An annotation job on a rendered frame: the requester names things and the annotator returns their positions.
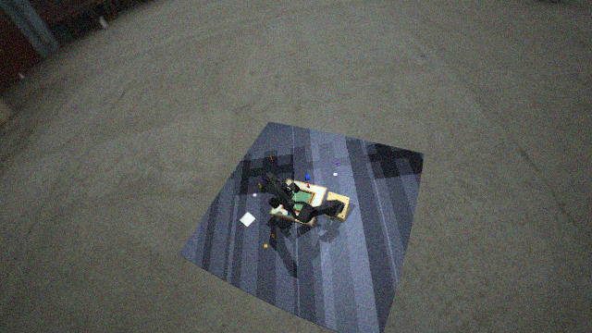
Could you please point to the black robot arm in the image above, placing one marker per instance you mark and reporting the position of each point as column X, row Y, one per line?
column 278, row 187

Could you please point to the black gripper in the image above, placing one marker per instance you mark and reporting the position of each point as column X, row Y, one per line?
column 275, row 202

